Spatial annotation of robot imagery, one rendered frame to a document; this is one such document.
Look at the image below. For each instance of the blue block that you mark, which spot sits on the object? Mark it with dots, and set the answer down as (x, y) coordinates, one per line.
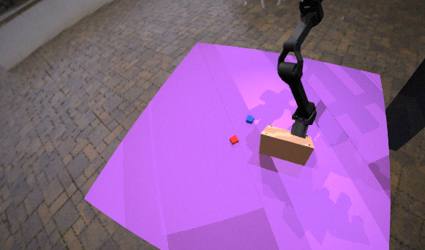
(250, 119)

